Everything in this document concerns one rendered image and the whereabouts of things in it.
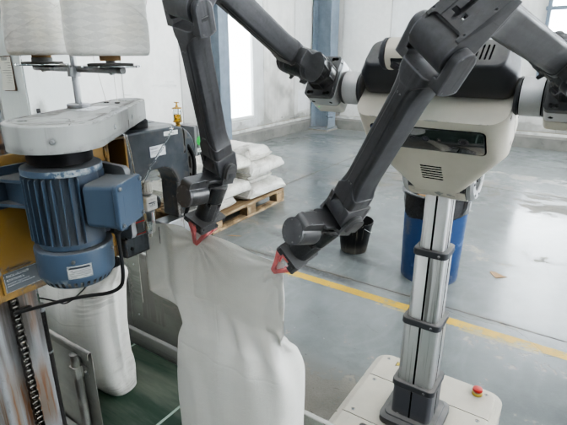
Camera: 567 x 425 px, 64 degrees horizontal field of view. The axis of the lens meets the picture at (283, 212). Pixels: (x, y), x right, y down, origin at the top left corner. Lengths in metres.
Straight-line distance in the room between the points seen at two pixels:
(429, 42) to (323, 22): 9.15
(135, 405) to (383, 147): 1.32
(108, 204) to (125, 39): 0.32
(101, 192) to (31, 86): 4.11
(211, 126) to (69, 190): 0.33
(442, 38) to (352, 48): 9.11
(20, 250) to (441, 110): 1.03
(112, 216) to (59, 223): 0.10
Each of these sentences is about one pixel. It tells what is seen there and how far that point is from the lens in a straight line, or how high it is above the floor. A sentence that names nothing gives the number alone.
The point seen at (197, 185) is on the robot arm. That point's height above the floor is 1.24.
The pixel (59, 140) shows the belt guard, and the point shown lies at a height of 1.39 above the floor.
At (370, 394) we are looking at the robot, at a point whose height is 0.26.
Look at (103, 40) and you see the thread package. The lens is 0.99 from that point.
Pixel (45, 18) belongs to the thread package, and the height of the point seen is 1.61.
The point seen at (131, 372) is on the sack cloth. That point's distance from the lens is 1.87.
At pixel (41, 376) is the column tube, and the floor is 0.76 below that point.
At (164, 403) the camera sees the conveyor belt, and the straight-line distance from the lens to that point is 1.78.
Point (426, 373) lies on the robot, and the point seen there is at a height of 0.51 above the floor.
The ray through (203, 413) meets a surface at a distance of 1.44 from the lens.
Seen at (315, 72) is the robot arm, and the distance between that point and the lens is 1.22.
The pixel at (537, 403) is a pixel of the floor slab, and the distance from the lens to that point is 2.59.
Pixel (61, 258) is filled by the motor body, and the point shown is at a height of 1.16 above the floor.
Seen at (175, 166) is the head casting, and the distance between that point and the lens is 1.36.
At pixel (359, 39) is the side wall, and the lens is 9.73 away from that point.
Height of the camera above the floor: 1.54
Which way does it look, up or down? 19 degrees down
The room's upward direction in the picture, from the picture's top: straight up
